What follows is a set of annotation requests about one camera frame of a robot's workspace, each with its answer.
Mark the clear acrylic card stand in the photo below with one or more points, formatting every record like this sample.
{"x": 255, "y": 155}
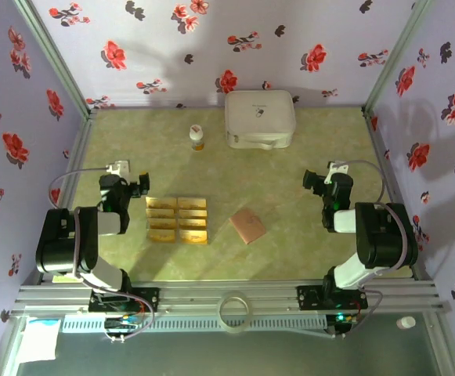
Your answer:
{"x": 177, "y": 219}

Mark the pink card holder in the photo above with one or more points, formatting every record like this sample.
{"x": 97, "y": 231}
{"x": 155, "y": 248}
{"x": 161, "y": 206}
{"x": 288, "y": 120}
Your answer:
{"x": 248, "y": 227}

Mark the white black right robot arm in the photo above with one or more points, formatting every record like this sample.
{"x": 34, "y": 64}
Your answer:
{"x": 383, "y": 235}

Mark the small white-capped pill bottle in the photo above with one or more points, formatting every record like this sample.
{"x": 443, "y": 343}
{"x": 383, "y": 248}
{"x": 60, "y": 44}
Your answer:
{"x": 197, "y": 137}

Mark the white zip case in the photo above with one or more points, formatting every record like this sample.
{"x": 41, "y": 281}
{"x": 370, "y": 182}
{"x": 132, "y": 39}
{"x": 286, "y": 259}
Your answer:
{"x": 258, "y": 117}

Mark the clear tape roll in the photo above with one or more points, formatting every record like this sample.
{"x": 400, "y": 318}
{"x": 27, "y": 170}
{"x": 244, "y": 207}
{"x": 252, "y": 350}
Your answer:
{"x": 220, "y": 315}

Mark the white paper sheet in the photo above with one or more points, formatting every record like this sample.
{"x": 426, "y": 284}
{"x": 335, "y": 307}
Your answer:
{"x": 37, "y": 344}

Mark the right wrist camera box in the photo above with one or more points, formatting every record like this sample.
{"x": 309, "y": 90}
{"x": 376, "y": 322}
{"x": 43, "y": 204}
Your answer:
{"x": 337, "y": 167}

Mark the aluminium side rail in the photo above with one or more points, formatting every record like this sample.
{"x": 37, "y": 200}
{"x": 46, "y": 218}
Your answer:
{"x": 74, "y": 164}
{"x": 383, "y": 156}

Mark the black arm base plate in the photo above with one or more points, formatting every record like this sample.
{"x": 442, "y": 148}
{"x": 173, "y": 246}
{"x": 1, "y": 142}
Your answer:
{"x": 149, "y": 299}
{"x": 309, "y": 297}

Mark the long aluminium frame rail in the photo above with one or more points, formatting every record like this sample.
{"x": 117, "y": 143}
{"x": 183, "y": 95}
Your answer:
{"x": 211, "y": 291}

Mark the aluminium corner post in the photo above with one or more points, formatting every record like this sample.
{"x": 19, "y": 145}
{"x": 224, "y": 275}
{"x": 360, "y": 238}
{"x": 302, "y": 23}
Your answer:
{"x": 55, "y": 58}
{"x": 399, "y": 55}

